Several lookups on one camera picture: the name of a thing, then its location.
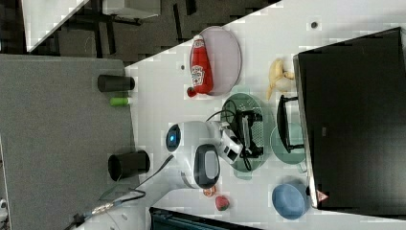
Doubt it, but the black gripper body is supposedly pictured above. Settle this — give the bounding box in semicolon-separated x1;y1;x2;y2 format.
234;110;263;158

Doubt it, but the green plastic strainer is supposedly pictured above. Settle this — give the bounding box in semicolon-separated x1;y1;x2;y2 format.
220;86;276;180

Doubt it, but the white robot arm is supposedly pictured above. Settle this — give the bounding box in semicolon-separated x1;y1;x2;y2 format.
70;110;264;230

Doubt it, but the green plastic cup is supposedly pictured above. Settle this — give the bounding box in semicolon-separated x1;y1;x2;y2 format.
269;122;308;174

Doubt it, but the yellow plush banana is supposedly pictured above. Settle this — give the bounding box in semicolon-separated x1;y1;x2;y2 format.
266;58;295;101

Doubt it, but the small red toy strawberry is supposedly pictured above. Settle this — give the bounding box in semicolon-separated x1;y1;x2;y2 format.
186;87;197;98

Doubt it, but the red plush ketchup bottle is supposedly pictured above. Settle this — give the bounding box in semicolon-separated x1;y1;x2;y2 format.
191;35;214;94

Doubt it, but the grey round plate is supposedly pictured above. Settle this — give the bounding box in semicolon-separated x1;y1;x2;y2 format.
190;26;241;96

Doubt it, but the toy orange slice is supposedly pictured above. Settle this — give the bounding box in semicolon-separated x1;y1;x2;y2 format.
203;186;216;197

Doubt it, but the large red toy strawberry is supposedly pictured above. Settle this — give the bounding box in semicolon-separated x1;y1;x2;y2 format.
214;195;230;211

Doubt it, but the blue plastic bowl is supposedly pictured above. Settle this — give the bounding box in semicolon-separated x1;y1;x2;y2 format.
272;181;310;220

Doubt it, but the green small bottle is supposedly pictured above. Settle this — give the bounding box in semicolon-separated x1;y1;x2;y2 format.
109;98;133;106

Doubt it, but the black utensil holder cup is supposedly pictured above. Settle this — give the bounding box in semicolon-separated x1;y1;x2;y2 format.
108;150;150;181

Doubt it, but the black cylinder container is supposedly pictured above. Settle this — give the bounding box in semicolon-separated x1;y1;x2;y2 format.
98;75;135;92

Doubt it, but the white side table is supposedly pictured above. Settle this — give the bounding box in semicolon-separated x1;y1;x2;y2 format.
21;0;89;52

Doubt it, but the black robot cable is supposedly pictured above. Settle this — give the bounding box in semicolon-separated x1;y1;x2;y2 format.
63;99;253;230

